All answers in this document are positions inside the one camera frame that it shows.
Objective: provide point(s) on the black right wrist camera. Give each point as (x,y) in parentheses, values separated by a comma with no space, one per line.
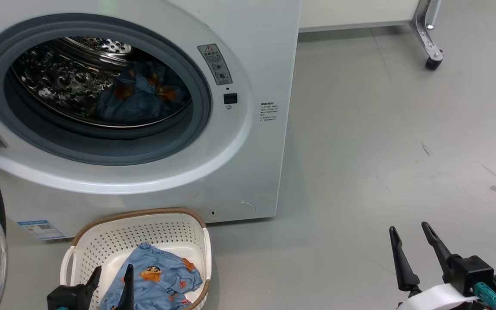
(472,271)

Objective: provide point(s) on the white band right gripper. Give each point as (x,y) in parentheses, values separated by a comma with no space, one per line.
(437,298)

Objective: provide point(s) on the white front-load washing machine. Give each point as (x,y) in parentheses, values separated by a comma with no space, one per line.
(252,172)

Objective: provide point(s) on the blue cartoon print garment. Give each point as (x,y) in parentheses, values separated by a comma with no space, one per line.
(153,292)
(140,103)

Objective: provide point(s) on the stainless steel washer drum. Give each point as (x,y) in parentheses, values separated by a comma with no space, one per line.
(58,82)

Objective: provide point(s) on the printed text label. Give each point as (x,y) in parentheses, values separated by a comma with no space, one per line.
(269,112)

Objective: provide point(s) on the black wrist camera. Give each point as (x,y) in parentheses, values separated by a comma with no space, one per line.
(65,298)
(472,271)

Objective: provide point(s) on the cream perforated laundry basket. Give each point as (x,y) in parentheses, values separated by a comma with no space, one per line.
(144,228)

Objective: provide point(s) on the chrome caster leg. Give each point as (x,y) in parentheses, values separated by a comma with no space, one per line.
(422,30)

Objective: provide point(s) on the blue energy label sticker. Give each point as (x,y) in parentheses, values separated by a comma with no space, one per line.
(41,229)

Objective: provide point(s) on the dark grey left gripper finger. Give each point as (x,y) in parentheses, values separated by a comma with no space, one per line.
(93,282)
(127,292)

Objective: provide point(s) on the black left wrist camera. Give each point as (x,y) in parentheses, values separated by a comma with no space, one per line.
(65,298)

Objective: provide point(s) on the grey warning sticker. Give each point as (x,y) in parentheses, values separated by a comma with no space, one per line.
(215,64)

